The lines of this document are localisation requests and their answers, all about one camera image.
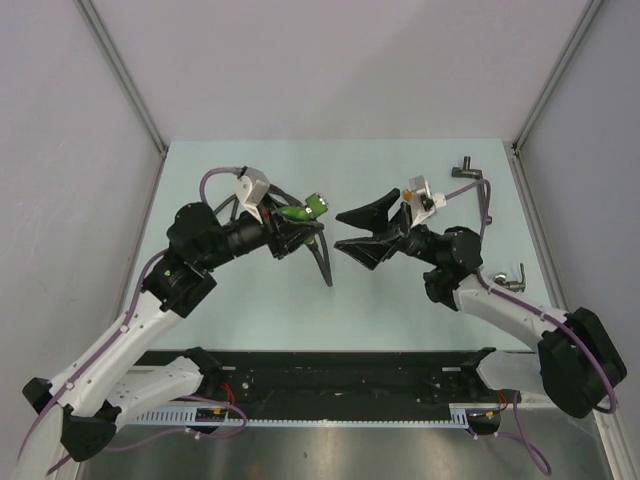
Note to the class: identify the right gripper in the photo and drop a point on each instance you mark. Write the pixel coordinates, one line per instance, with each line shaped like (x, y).
(372, 251)

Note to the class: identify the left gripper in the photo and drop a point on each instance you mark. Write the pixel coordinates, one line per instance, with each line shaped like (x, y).
(287, 234)

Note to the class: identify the green water faucet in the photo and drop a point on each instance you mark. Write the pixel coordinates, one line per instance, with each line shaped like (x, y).
(314, 206)

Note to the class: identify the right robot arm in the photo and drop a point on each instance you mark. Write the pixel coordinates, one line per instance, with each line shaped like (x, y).
(578, 365)

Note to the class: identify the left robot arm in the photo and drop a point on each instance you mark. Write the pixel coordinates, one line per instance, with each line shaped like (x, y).
(81, 409)

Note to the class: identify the dark metal faucet spout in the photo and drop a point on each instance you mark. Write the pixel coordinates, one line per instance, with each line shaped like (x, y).
(483, 189)

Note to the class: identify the chrome faucet white fittings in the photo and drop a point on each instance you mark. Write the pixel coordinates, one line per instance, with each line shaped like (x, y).
(516, 284)

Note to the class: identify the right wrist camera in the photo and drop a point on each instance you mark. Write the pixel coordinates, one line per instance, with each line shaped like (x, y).
(424, 203)

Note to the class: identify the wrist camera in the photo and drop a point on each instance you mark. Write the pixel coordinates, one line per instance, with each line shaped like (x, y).
(424, 203)
(250, 188)

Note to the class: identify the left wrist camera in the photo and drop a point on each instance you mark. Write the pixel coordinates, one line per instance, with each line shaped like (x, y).
(250, 188)

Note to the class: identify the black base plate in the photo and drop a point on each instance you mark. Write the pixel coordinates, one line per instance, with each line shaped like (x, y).
(342, 385)

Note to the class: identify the white slotted cable duct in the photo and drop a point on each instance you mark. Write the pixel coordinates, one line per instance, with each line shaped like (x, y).
(185, 415)

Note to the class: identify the right aluminium frame post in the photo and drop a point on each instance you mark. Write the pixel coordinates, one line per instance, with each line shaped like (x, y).
(569, 51)

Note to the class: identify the aluminium frame post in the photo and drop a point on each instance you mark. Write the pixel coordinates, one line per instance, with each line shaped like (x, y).
(116, 64)
(569, 51)

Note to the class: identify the left aluminium frame post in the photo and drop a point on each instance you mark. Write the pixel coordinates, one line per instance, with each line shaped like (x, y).
(116, 64)

